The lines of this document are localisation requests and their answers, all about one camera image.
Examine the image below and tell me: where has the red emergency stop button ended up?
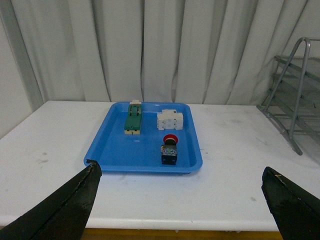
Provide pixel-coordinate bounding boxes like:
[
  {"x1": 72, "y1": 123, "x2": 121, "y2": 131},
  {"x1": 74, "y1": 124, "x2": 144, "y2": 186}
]
[{"x1": 160, "y1": 134, "x2": 179, "y2": 166}]

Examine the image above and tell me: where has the white curtain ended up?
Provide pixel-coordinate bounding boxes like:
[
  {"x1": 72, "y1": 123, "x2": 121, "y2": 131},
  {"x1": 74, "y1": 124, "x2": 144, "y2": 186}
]
[{"x1": 0, "y1": 0, "x2": 320, "y2": 136}]

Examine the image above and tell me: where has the green knife switch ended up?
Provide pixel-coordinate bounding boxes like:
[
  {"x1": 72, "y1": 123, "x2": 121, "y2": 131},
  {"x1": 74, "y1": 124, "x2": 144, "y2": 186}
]
[{"x1": 124, "y1": 100, "x2": 142, "y2": 135}]

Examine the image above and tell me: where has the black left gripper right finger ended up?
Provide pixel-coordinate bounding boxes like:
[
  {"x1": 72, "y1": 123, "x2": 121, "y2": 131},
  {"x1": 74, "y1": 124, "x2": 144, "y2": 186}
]
[{"x1": 261, "y1": 166, "x2": 320, "y2": 240}]

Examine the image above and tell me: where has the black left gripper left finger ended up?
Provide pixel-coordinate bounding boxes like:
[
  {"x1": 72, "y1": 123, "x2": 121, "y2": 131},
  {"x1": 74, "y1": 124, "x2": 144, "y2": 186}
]
[{"x1": 0, "y1": 161, "x2": 102, "y2": 240}]

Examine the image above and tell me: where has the silver mesh letter rack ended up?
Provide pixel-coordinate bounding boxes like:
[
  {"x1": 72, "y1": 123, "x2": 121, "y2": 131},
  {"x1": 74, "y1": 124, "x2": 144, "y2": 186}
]
[{"x1": 257, "y1": 37, "x2": 320, "y2": 156}]

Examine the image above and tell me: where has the blue plastic tray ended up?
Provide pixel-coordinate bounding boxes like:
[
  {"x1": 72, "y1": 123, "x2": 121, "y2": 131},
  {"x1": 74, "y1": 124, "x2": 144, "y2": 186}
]
[{"x1": 83, "y1": 101, "x2": 203, "y2": 175}]

